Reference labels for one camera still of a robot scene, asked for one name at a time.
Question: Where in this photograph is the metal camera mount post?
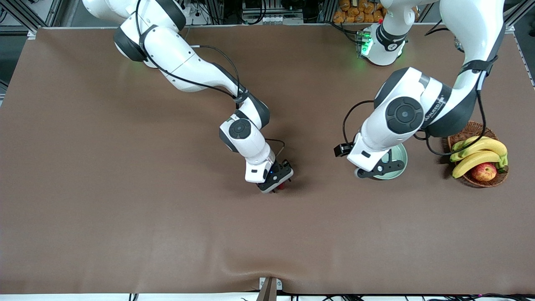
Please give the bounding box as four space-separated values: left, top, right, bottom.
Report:
258 277 283 301

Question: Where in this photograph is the aluminium frame profile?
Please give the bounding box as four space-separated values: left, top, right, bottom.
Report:
0 0 63 40
504 0 535 35

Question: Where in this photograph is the white power strip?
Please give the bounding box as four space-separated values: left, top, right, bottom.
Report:
184 0 209 26

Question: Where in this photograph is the brown table cloth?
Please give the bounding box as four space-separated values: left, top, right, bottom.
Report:
0 24 535 296

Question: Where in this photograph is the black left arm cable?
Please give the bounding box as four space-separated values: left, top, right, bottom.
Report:
343 19 500 157

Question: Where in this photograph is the brown wicker basket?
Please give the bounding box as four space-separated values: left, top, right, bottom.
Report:
443 121 510 188

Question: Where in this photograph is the light green plate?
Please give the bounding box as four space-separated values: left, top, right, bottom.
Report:
372 144 408 181

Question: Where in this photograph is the small greenish yellow banana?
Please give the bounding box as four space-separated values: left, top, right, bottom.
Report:
452 136 493 152

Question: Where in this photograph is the pile of orange buns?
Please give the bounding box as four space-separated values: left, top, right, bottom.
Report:
333 0 386 24

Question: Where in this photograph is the red yellow apple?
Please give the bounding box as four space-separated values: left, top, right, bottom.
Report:
471 163 498 182

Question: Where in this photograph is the white connector strip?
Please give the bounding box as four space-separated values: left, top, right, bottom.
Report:
242 13 304 25

